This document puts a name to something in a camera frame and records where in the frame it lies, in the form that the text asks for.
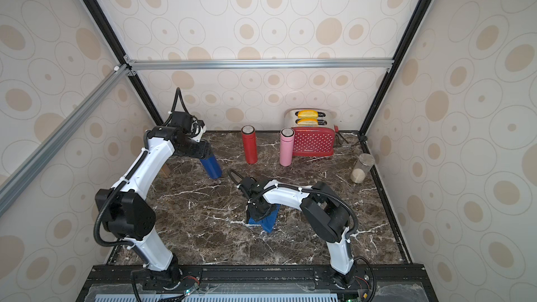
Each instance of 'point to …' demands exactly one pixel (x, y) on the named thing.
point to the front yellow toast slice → (308, 122)
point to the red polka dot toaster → (313, 140)
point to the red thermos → (250, 142)
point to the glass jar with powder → (362, 166)
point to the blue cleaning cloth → (268, 221)
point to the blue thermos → (212, 166)
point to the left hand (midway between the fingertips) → (209, 148)
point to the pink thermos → (287, 146)
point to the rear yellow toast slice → (308, 114)
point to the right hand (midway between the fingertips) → (259, 219)
